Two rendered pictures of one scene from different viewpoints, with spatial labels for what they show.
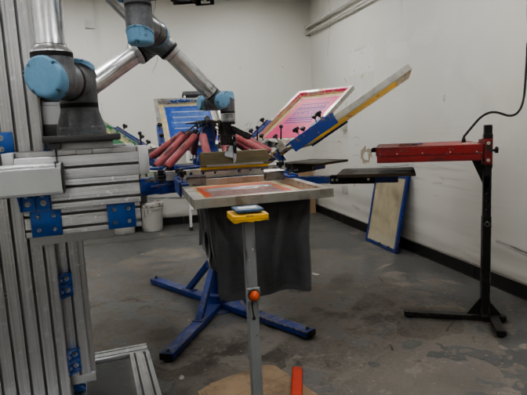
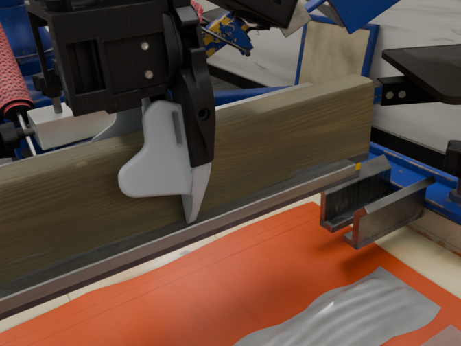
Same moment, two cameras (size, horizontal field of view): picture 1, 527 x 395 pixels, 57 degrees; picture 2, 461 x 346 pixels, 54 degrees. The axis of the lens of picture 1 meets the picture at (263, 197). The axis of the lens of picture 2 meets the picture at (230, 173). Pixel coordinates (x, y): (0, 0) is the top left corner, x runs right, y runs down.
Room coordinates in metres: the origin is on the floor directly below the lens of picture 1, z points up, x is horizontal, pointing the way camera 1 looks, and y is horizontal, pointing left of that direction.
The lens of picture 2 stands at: (2.23, 0.18, 1.26)
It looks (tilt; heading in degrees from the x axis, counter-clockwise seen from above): 28 degrees down; 345
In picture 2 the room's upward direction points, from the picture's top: 4 degrees counter-clockwise
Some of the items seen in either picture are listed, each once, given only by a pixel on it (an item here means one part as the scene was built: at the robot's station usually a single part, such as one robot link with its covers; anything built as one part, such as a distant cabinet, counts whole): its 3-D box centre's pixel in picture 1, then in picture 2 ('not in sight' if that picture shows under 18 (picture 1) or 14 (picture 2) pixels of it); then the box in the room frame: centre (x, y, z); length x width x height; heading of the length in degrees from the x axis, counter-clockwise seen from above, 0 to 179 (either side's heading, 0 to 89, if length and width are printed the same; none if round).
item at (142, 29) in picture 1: (141, 26); not in sight; (1.44, 0.32, 1.56); 0.11 x 0.08 x 0.11; 174
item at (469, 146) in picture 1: (428, 151); not in sight; (2.96, -1.02, 1.06); 0.61 x 0.46 x 0.12; 75
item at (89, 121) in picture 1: (81, 119); not in sight; (1.58, 0.57, 1.31); 0.15 x 0.15 x 0.10
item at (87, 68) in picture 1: (75, 81); not in sight; (1.58, 0.57, 1.42); 0.13 x 0.12 x 0.14; 174
